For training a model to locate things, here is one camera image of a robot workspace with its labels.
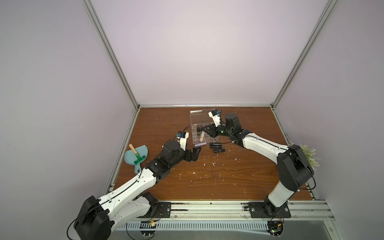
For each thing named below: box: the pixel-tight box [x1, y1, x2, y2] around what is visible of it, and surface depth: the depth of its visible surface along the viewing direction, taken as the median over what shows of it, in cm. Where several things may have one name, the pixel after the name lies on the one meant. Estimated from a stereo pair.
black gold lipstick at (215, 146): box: [209, 145, 222, 149], surface depth 98 cm
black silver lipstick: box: [213, 148, 226, 153], surface depth 95 cm
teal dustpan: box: [124, 144, 148, 174], surface depth 96 cm
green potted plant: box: [299, 143, 321, 171], surface depth 75 cm
